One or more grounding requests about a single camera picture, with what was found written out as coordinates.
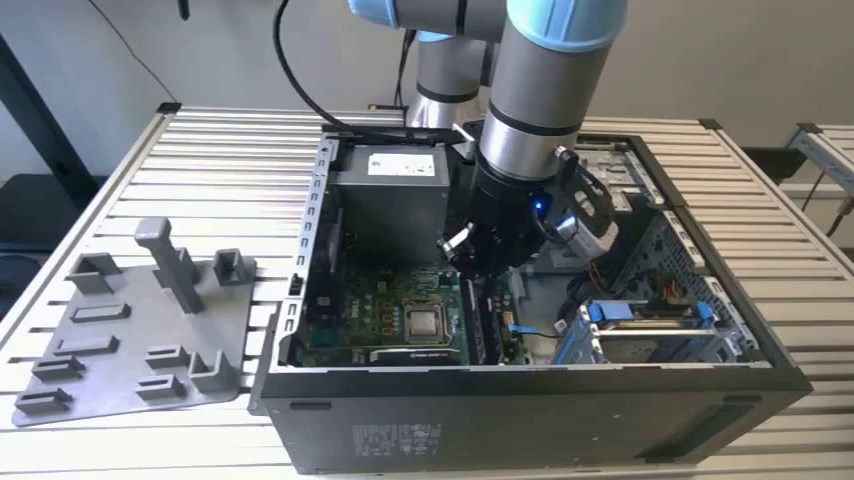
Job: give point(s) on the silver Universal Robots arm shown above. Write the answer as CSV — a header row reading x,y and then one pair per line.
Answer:
x,y
541,90

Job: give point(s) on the grey power supply unit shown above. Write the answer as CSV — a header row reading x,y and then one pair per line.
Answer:
x,y
387,215

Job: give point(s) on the silver CPU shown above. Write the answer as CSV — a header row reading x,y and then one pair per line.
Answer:
x,y
425,323

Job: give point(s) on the green motherboard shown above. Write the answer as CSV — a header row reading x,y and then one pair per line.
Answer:
x,y
374,300

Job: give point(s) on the metal CPU socket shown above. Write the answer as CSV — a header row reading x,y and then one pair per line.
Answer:
x,y
405,325

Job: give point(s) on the black graphics card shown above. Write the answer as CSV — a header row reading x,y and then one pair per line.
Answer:
x,y
414,356

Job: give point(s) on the hard disk in blue carrier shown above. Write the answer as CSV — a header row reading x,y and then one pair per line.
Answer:
x,y
641,327

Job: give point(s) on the black open PC case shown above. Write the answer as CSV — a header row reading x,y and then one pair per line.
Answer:
x,y
468,425

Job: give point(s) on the grey plastic parts rack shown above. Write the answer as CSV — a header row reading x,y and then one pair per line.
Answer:
x,y
127,330

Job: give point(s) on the small black hanging object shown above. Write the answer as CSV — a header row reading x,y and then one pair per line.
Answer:
x,y
183,9

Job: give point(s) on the black desk stand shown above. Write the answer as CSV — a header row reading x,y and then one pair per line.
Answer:
x,y
41,210

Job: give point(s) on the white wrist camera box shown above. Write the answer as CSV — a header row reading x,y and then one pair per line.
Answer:
x,y
588,235

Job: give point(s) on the aluminium frame side table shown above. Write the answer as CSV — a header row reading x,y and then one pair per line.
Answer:
x,y
828,150

